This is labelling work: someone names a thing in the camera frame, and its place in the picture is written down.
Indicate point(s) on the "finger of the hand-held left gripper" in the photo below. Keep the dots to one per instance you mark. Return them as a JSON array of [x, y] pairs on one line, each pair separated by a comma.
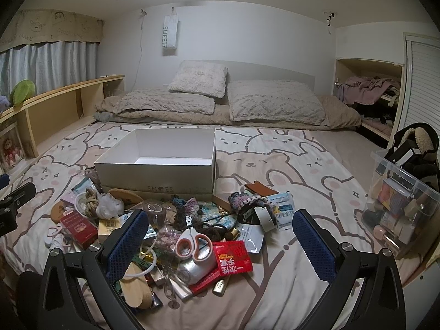
[[19, 194]]

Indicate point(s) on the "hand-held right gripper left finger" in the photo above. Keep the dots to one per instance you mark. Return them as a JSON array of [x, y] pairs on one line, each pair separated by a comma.
[[125, 244]]

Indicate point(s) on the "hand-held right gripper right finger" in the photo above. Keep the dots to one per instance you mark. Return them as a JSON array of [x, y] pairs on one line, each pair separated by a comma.
[[311, 244]]

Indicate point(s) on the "red box with gold emblem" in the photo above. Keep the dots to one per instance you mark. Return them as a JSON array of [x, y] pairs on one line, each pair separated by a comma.
[[80, 230]]

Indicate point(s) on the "white orange pet nail scissors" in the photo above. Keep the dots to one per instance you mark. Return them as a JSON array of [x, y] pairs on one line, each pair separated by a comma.
[[188, 234]]

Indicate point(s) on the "blue brown crochet piece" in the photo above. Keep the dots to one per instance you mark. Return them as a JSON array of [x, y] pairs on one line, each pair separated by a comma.
[[185, 206]]

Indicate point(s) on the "white shoe box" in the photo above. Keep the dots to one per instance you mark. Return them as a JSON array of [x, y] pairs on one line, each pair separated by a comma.
[[154, 178]]

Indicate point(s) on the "beige cardboard box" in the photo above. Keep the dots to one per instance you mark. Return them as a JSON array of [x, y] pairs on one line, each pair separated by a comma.
[[108, 228]]

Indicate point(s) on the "blue white packet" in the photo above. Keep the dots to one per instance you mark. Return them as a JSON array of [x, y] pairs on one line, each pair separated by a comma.
[[287, 218], [280, 201]]

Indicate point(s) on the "crumpled white plastic bag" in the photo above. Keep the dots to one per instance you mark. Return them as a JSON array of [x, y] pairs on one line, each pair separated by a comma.
[[110, 208]]

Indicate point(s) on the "bag of pink candy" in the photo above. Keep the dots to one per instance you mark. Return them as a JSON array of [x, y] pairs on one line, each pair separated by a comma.
[[166, 239]]

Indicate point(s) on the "framed doll picture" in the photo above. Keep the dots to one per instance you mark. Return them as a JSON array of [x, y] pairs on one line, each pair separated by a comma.
[[12, 151]]

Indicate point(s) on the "round cork lid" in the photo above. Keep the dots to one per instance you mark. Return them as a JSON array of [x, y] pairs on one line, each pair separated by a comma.
[[58, 213], [125, 196]]

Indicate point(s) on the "white tape roll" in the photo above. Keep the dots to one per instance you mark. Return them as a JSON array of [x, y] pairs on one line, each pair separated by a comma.
[[266, 218]]

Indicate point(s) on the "white printed sachet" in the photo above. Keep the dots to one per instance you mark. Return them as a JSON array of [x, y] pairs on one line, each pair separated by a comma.
[[249, 239]]

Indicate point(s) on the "small black box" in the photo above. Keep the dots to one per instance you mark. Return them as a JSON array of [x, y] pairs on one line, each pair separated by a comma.
[[247, 215]]

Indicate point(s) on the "silver plastic bag roll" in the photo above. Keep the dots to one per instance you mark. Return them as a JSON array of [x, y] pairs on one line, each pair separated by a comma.
[[192, 270]]

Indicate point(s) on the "brown wallet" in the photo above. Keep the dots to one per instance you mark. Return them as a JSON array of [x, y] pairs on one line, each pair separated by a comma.
[[263, 188]]

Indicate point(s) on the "person's black trouser leg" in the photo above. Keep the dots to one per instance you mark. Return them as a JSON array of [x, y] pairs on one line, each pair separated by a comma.
[[25, 299]]

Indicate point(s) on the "group of cosmetics bottles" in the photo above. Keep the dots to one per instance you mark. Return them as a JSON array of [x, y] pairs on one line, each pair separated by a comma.
[[388, 227]]

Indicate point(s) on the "red glove packet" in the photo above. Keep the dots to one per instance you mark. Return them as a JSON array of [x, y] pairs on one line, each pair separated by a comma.
[[230, 257]]

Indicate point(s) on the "long red box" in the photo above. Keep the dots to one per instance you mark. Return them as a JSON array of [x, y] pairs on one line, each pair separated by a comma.
[[206, 280]]

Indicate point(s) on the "wooden bedside shelf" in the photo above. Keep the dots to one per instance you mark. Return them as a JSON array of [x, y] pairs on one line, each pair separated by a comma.
[[55, 110]]

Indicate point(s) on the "purple plush toy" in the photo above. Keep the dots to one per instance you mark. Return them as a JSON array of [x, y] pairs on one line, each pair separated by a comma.
[[3, 101]]

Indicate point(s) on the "teal patterned pouch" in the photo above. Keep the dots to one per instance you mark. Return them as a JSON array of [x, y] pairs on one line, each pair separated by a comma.
[[215, 213]]

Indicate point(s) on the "gold lighter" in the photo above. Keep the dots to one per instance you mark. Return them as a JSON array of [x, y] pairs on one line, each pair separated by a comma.
[[220, 286]]

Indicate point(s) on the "green plush toy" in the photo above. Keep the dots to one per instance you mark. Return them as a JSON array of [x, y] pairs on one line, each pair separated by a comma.
[[22, 91]]

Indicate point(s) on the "clear plastic storage bin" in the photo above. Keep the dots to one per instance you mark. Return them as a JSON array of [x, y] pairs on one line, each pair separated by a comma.
[[378, 165]]

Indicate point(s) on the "black fleece bag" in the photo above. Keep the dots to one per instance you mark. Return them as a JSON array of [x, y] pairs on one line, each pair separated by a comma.
[[421, 172]]

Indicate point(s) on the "folded beige duvet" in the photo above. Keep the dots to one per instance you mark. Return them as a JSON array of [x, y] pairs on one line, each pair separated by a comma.
[[340, 113]]

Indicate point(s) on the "grey curtain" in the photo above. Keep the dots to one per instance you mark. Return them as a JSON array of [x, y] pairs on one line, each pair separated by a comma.
[[62, 65]]

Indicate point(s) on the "large beige textured pillow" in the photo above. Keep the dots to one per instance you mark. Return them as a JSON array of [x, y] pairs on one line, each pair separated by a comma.
[[275, 101]]

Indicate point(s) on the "long beige textured pillow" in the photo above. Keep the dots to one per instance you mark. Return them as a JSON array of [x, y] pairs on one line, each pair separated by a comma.
[[165, 101]]

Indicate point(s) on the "pile of clothes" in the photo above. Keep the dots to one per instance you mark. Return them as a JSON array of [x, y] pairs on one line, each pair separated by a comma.
[[364, 89]]

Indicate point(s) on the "beige printed valance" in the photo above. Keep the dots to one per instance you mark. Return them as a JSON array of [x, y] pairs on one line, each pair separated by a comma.
[[51, 24]]

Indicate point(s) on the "square beige pillow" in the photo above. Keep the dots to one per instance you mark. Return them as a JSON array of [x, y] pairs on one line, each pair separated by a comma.
[[199, 77]]

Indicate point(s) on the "wooden wardrobe niche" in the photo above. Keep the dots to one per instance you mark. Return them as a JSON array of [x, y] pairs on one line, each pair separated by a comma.
[[367, 67]]

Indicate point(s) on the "white louvered door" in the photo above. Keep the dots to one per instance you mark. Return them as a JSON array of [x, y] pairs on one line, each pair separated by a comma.
[[422, 86]]

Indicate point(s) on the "white hanging paper bag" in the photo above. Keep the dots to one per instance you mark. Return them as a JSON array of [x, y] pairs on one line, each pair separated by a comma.
[[170, 34]]

